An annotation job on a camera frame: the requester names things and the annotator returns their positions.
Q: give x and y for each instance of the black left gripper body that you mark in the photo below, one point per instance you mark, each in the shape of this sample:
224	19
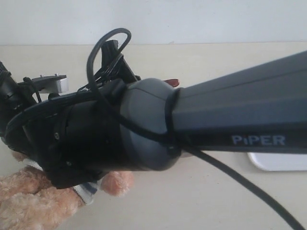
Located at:
13	99

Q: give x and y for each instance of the white rectangular plastic tray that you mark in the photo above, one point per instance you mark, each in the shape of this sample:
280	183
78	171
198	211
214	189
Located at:
275	162

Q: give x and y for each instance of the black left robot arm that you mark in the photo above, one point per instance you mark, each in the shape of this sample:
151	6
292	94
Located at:
5	74

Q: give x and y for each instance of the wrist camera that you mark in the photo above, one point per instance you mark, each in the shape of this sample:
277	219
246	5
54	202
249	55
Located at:
114	66
47	84

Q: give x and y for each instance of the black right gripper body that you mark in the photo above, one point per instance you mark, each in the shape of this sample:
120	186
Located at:
74	141

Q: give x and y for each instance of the dark brown wooden spoon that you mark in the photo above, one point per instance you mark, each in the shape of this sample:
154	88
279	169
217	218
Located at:
172	82

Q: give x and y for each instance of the tan teddy bear striped shirt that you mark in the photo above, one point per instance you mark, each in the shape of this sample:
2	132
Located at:
28	200

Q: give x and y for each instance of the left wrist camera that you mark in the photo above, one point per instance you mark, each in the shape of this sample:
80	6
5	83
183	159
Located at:
47	84

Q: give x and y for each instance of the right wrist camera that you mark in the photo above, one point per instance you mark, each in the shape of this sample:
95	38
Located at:
114	66

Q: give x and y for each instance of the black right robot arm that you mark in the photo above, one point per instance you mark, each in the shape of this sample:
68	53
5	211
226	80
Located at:
145	125

